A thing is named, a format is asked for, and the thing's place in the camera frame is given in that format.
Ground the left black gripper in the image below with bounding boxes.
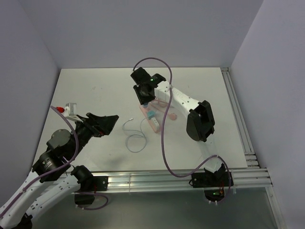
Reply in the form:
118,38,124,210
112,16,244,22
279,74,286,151
69,112,119,159

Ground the teal plug adapter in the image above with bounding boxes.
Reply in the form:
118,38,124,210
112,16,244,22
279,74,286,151
146,110,155,120

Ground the thin white cable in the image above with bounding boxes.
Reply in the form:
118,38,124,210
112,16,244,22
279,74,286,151
122,116,153,154

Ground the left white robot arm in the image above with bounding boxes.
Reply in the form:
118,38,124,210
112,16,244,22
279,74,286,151
0,113,119,229

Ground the pink power strip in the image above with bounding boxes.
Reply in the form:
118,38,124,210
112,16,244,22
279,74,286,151
139,105,162,133

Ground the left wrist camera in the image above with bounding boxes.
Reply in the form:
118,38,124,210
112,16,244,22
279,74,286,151
63,103,81,122

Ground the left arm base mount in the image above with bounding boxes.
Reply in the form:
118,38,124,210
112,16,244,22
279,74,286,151
71,165,108,210

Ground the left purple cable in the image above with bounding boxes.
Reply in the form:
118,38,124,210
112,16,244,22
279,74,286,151
0,105,110,215

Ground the purple cable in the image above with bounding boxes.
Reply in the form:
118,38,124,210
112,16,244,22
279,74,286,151
132,57,232,206
0,105,110,215

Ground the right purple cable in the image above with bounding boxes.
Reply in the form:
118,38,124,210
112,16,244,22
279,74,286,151
132,57,232,206

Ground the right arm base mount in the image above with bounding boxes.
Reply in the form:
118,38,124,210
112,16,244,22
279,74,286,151
189,172,234,202

